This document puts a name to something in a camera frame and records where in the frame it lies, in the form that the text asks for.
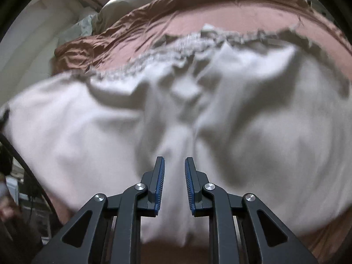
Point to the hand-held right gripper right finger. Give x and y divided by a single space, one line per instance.
190 184

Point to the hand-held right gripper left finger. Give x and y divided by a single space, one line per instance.
159 184

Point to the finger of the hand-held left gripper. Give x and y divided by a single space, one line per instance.
5 118

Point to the beige zip jacket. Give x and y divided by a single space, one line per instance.
96 132

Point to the white storage unit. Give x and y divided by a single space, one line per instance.
30 206

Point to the pale green pillow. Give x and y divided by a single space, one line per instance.
85 25

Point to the brown bed sheet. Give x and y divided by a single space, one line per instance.
192 16

